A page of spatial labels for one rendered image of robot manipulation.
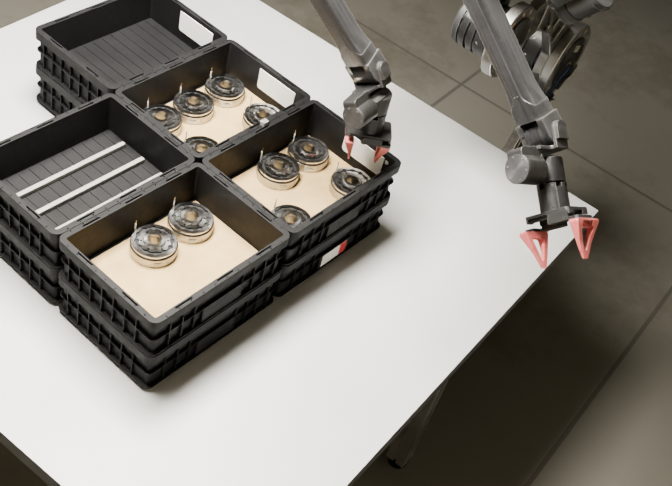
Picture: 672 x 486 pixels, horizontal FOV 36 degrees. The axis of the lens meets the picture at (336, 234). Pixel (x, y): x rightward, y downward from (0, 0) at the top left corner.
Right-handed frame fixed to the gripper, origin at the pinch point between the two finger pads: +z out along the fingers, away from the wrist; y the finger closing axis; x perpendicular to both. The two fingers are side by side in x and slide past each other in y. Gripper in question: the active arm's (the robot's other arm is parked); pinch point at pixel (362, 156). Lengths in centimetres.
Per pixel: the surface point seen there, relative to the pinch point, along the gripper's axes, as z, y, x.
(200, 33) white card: 4, -43, 44
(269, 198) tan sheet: 10.5, -20.3, -8.3
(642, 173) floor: 96, 138, 132
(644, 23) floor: 96, 163, 251
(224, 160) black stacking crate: 3.3, -32.1, -5.4
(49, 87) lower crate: 16, -79, 26
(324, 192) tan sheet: 10.6, -7.1, -3.0
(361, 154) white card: 5.4, 1.0, 7.2
